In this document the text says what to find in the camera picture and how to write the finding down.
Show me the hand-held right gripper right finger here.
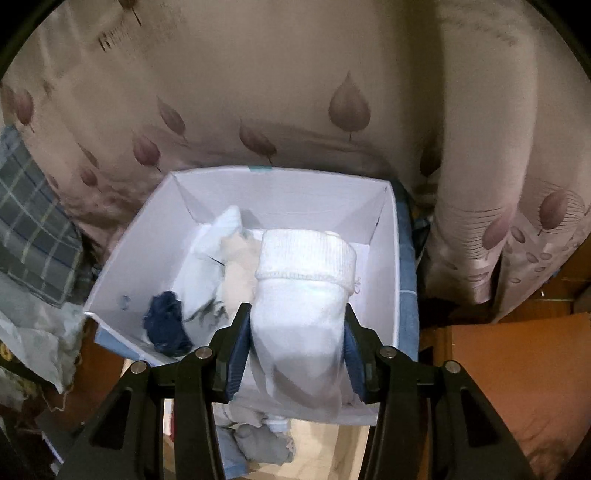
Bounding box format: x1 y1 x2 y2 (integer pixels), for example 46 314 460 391
344 305 536 480

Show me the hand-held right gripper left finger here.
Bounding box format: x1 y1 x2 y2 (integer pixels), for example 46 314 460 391
58 302 252 480

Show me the dark navy garment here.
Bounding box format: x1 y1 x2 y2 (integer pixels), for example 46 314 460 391
142 291 194 357

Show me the beige garment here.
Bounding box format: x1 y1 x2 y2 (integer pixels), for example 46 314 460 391
215 233 264 333

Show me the white ribbed knit garment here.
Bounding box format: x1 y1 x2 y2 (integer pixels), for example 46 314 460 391
249 229 358 423

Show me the light blue garment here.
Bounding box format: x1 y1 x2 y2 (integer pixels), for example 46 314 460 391
178 205 245 344

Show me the white cardboard box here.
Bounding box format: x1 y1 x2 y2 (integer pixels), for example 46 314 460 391
83 167 400 428

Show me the grey crumpled garment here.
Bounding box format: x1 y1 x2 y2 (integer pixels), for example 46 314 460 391
231 422 296 466

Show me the brown wooden furniture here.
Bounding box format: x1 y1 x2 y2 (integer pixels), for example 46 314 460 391
418 277 591 472

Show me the white crumpled sheet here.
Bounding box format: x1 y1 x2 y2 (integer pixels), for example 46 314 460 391
0 272 88 393

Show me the grey plaid quilt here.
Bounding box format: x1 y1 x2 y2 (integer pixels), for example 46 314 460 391
0 127 100 305

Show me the beige leaf print curtain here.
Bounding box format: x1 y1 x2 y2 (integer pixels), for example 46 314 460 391
0 0 591 324

